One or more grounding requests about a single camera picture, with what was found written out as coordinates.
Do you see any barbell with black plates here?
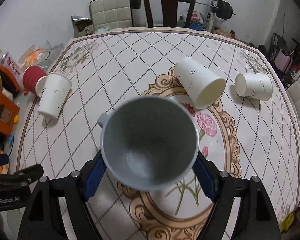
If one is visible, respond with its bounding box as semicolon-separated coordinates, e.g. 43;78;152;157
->
128;0;237;20

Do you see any dark wooden chair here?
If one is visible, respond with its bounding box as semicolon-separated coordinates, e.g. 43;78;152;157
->
143;0;196;28

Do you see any white paper cup with calligraphy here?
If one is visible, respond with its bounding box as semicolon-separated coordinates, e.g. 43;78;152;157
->
174;57;226;109

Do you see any red paper cup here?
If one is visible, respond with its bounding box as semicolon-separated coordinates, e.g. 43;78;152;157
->
23;64;47;98

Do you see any silver gift bag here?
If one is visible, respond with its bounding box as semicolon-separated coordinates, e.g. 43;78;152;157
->
71;15;95;38

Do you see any orange box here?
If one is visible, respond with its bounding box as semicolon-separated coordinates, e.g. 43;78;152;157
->
0;92;20;136

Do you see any cream padded chair back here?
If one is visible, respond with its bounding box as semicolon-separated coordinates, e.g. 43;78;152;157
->
89;0;133;31

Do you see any floral patterned tablecloth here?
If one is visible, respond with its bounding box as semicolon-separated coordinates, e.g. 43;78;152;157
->
16;28;300;239

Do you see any white paper cup far right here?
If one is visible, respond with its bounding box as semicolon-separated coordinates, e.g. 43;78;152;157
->
235;73;273;101

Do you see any white paper cup left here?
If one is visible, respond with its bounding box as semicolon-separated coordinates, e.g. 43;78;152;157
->
38;73;72;119

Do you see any pink suitcase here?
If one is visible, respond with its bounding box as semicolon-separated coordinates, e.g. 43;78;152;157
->
275;49;293;73

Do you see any grey ceramic mug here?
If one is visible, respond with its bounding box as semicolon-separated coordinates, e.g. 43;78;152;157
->
97;96;199;191

